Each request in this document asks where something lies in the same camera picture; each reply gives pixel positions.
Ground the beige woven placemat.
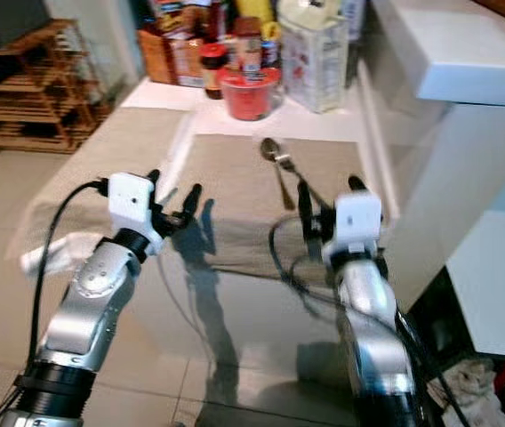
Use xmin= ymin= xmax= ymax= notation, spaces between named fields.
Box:
xmin=168 ymin=133 xmax=387 ymax=286
xmin=12 ymin=107 xmax=196 ymax=263

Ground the red lidded food container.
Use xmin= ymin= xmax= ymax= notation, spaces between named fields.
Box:
xmin=218 ymin=67 xmax=282 ymax=122

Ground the brown cardboard box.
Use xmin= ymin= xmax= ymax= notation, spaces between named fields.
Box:
xmin=139 ymin=25 xmax=175 ymax=87

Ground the red white food package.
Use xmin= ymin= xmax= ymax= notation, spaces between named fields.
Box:
xmin=171 ymin=36 xmax=204 ymax=88

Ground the dark jar with red lid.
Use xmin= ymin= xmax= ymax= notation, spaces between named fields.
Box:
xmin=199 ymin=43 xmax=229 ymax=99

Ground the large white printed carton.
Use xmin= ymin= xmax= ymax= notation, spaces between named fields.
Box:
xmin=277 ymin=0 xmax=349 ymax=115

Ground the wooden slatted shelf rack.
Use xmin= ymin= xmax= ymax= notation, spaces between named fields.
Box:
xmin=0 ymin=20 xmax=111 ymax=154

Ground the white cabinet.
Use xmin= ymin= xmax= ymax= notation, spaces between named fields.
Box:
xmin=355 ymin=93 xmax=505 ymax=361

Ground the brown spice bottle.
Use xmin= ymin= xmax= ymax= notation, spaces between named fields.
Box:
xmin=233 ymin=16 xmax=264 ymax=74

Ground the colourful snack bag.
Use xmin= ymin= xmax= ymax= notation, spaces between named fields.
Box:
xmin=150 ymin=0 xmax=222 ymax=41

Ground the white raised shelf block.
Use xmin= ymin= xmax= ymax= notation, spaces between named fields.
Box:
xmin=371 ymin=0 xmax=505 ymax=109

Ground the yellow packet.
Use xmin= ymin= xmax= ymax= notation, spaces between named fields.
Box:
xmin=235 ymin=0 xmax=280 ymax=41

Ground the crumpled white cloth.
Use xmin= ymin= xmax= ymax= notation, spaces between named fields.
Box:
xmin=448 ymin=356 xmax=505 ymax=427

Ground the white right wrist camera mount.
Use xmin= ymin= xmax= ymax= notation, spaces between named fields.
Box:
xmin=322 ymin=190 xmax=384 ymax=268

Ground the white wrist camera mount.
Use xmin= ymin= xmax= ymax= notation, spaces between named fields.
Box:
xmin=108 ymin=172 xmax=164 ymax=259
xmin=322 ymin=190 xmax=384 ymax=268

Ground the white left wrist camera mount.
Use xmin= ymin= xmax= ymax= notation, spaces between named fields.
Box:
xmin=108 ymin=172 xmax=164 ymax=259

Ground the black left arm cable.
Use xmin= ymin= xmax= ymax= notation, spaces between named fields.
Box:
xmin=0 ymin=178 xmax=111 ymax=427

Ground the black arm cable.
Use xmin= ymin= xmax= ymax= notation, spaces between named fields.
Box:
xmin=269 ymin=213 xmax=476 ymax=427
xmin=0 ymin=178 xmax=111 ymax=427

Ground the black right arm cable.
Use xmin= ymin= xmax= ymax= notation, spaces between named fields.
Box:
xmin=269 ymin=213 xmax=476 ymax=427

